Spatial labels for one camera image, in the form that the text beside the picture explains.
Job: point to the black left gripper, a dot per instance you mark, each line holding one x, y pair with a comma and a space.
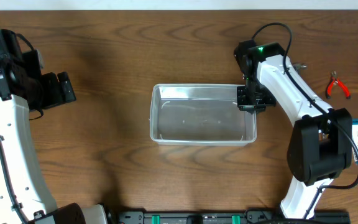
66, 86

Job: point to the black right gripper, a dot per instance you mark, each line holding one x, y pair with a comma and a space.
244, 105

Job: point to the small steel hammer black grip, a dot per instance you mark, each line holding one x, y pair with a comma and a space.
299, 66

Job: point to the clear plastic container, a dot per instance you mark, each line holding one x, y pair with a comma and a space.
199, 115

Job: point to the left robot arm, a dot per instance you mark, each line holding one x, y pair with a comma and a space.
24, 195

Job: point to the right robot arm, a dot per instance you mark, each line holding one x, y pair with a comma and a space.
319, 148

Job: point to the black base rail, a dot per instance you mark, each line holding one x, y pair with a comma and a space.
253, 216

